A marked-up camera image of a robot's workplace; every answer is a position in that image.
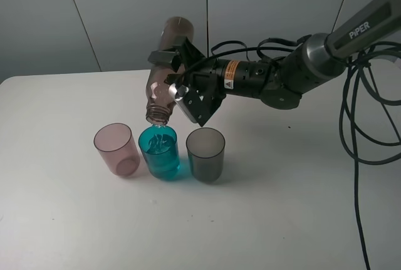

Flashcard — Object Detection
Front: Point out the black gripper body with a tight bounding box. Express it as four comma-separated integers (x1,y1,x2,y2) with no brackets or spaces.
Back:
180,36,226,100

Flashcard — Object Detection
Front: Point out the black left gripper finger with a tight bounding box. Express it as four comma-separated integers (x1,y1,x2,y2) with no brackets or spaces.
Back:
148,50,182,71

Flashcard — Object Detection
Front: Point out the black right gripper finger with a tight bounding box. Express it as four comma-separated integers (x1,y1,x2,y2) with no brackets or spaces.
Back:
164,74,183,86

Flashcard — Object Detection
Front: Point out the transparent brown plastic bottle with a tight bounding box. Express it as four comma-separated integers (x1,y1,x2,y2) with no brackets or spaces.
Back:
145,16,195,126

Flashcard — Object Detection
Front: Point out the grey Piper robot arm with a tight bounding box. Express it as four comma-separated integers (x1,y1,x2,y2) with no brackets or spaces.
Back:
148,0,400,118

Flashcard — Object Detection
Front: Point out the teal translucent plastic cup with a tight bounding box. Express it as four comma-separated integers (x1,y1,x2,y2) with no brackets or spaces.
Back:
138,125,180,180

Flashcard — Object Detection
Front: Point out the grey translucent plastic cup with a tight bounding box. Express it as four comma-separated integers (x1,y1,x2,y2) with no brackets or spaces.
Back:
185,127,226,184

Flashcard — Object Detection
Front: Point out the pink translucent plastic cup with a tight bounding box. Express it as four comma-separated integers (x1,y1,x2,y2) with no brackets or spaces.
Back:
93,123,140,177

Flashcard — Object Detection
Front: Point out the black gripper-mounted camera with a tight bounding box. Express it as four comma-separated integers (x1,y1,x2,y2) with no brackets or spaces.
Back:
168,83,226,127

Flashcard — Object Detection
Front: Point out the black cable bundle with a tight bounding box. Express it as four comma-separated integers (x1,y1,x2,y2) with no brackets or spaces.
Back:
210,36,401,270

